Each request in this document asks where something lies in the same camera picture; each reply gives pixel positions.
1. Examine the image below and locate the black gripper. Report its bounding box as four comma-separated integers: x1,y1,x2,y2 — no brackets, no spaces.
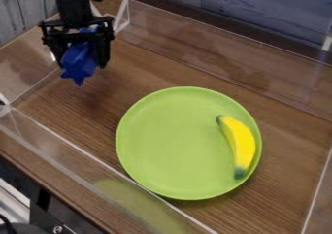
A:
39,17,115,68

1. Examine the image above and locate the blue star-shaped block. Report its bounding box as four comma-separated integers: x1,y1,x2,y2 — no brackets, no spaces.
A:
59,25,102,87

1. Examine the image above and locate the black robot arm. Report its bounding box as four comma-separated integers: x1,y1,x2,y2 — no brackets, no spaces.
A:
39,0,115,68

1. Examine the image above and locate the green round plate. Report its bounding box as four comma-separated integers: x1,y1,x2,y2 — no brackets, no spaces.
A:
116,86,262,201

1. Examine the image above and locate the yellow toy banana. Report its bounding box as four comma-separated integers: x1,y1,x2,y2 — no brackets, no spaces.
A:
216,116,258,180

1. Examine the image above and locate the clear acrylic corner bracket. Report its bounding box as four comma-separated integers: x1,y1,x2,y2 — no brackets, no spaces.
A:
91,0,131,35

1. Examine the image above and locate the clear acrylic enclosure wall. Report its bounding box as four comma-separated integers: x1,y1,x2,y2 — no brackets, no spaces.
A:
0,0,332,234

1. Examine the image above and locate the black cable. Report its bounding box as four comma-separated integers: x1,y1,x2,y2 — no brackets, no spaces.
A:
0,213,19,234

